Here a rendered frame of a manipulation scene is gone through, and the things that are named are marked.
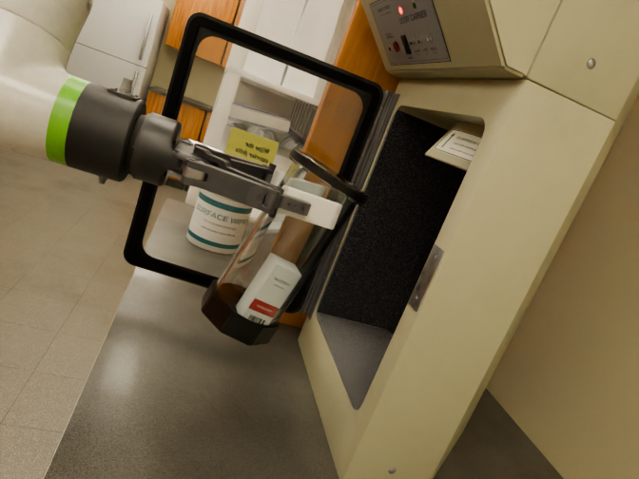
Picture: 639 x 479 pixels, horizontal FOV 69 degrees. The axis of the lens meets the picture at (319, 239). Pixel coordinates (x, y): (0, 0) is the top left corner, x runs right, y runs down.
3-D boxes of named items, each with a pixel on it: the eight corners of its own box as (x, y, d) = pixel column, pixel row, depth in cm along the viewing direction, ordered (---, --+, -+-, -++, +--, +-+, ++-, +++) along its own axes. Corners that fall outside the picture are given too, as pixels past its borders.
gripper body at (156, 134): (139, 112, 46) (230, 143, 49) (152, 107, 54) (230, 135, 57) (120, 183, 48) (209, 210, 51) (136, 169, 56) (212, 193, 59)
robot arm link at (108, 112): (82, 166, 55) (55, 182, 47) (106, 67, 52) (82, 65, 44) (135, 182, 57) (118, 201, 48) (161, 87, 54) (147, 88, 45)
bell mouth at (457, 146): (505, 185, 71) (521, 151, 70) (590, 218, 55) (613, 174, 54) (404, 147, 66) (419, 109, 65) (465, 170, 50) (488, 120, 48)
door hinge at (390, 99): (307, 313, 82) (394, 93, 73) (310, 320, 80) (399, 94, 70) (299, 311, 81) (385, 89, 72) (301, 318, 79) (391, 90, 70)
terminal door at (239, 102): (299, 316, 80) (388, 86, 71) (120, 261, 75) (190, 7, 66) (299, 314, 81) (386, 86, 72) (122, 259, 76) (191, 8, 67)
